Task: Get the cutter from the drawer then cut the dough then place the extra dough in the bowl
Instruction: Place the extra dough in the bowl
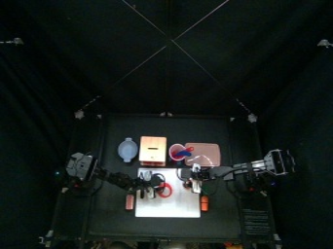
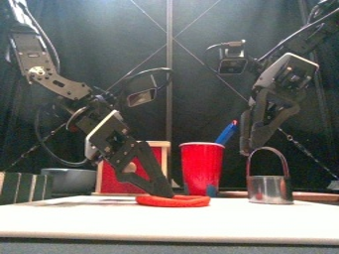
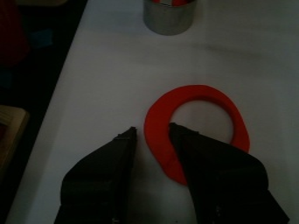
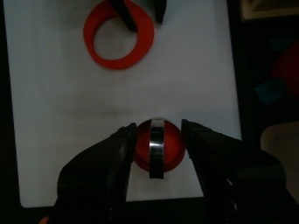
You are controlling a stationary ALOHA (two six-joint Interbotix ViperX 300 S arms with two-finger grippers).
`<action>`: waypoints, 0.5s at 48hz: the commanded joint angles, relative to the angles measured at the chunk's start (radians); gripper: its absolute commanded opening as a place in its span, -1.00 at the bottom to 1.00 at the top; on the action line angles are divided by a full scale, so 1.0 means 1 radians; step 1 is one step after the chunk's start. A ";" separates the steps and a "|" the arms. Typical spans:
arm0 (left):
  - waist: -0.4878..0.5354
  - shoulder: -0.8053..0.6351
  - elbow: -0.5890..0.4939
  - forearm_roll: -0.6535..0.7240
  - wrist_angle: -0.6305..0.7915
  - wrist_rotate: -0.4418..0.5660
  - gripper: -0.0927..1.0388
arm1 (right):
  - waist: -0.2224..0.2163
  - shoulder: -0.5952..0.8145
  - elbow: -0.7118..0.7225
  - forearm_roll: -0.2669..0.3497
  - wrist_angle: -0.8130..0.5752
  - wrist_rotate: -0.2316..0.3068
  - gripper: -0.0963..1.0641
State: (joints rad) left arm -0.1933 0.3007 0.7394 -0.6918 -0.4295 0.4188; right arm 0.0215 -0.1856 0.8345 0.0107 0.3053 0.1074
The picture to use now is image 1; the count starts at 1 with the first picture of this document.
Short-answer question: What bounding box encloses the white text label sheet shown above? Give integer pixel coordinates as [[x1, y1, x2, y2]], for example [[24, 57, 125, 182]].
[[240, 208, 271, 237]]

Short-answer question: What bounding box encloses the small orange block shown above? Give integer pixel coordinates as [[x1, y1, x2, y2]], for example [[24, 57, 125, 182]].
[[124, 194, 135, 212], [200, 195, 211, 212]]

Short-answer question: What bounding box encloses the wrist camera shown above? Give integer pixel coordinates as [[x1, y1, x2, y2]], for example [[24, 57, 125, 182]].
[[136, 170, 155, 183], [179, 163, 211, 181]]

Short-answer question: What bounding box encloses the blue plastic tool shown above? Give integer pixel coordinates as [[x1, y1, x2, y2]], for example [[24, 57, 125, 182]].
[[173, 146, 195, 160]]

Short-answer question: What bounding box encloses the white cutting board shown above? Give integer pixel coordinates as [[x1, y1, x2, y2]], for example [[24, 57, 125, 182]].
[[133, 167, 202, 219]]

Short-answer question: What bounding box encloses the wooden drawer box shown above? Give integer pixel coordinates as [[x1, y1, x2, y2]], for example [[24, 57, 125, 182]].
[[137, 135, 168, 167]]

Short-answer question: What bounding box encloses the thin diagonal brace wire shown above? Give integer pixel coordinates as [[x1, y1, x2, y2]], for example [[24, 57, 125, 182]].
[[119, 0, 254, 117], [77, 0, 230, 114]]

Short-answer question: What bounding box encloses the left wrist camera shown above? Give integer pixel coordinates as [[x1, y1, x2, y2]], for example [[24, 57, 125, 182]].
[[136, 170, 155, 183]]

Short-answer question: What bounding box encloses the red plastic cup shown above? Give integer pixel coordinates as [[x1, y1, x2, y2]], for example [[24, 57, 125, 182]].
[[167, 143, 188, 162]]

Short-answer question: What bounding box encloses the red dough ring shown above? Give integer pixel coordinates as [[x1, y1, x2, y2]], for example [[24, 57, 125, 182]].
[[155, 182, 173, 199]]

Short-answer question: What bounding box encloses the grey-blue plastic bowl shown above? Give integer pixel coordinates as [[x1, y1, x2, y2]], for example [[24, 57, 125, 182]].
[[117, 137, 139, 163]]

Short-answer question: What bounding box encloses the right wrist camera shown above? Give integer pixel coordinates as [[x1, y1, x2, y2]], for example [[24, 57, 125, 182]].
[[179, 163, 211, 181]]

